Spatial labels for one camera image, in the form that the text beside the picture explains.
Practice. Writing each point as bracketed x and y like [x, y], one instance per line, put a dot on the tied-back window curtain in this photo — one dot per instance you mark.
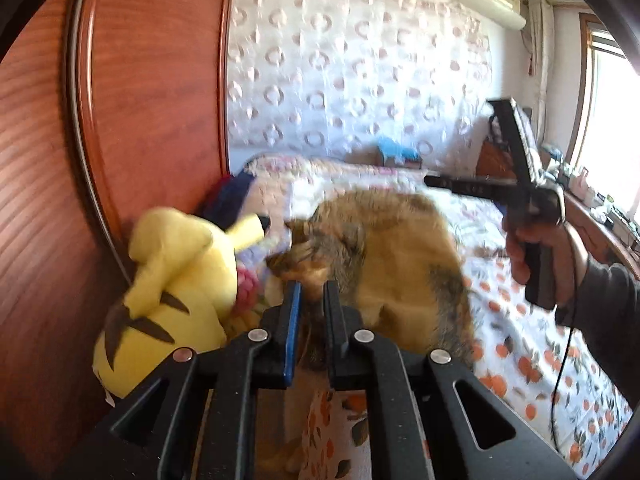
[539, 60]

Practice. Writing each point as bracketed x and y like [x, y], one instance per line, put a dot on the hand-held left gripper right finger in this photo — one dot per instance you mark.
[332, 320]

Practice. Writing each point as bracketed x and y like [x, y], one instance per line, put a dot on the window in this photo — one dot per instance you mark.
[605, 100]

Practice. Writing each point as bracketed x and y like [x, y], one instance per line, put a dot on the person's right hand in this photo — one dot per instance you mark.
[565, 260]

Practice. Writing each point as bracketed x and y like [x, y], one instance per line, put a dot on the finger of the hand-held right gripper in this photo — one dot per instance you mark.
[512, 140]
[470, 185]

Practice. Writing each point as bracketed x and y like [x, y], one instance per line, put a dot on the sheer circle-print curtain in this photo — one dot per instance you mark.
[350, 60]

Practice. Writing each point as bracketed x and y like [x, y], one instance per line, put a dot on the floral bed sheet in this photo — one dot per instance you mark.
[520, 355]

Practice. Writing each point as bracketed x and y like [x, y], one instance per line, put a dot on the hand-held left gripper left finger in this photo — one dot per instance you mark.
[291, 340]

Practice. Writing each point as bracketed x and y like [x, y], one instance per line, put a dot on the blue box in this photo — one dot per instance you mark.
[395, 151]

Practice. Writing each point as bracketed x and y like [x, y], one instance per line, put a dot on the person's right forearm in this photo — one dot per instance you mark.
[615, 320]

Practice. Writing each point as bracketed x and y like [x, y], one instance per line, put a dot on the golden patterned garment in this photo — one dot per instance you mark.
[395, 280]

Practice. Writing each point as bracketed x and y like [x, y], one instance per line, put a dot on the yellow plush toy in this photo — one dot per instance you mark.
[175, 270]

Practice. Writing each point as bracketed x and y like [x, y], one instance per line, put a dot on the wooden sliding-door wardrobe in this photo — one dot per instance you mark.
[150, 85]

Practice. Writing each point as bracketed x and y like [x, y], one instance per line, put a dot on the navy blanket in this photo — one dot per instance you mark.
[235, 192]

